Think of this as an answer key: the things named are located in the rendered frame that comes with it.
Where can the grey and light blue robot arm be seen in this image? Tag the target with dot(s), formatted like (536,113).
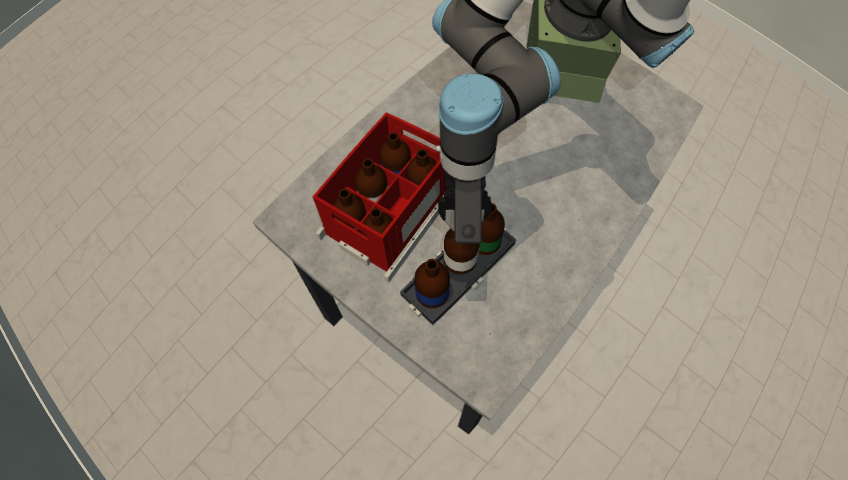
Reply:
(470,104)

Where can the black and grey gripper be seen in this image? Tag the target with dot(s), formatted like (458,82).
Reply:
(446,204)

